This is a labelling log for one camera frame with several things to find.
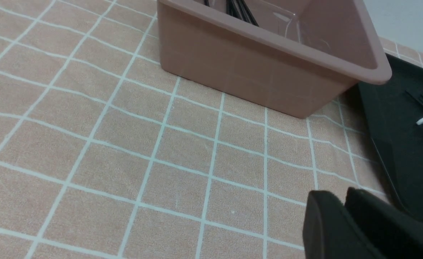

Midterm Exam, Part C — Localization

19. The black plastic tray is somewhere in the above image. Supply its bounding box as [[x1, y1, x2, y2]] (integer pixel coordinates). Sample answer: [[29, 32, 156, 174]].
[[358, 54, 423, 222]]

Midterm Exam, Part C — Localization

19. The pink plastic bin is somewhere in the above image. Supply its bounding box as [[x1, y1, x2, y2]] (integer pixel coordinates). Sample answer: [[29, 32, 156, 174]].
[[157, 0, 392, 119]]

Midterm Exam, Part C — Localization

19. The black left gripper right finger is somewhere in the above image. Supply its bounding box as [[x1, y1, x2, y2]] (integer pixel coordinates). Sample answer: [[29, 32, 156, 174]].
[[345, 187, 423, 259]]

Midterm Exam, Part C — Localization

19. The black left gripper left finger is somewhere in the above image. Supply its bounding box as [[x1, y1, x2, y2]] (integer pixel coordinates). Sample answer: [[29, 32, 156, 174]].
[[302, 190, 381, 259]]

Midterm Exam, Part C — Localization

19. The pink checkered tablecloth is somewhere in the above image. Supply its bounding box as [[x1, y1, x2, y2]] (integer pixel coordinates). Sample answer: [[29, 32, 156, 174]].
[[0, 0, 423, 259]]

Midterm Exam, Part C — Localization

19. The black chopstick in bin right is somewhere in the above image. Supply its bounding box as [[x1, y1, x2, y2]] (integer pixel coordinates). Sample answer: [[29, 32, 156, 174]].
[[236, 0, 259, 27]]

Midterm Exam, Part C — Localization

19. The black chopstick in bin middle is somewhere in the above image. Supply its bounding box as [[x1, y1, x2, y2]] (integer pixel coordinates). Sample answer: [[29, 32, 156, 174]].
[[226, 0, 250, 23]]

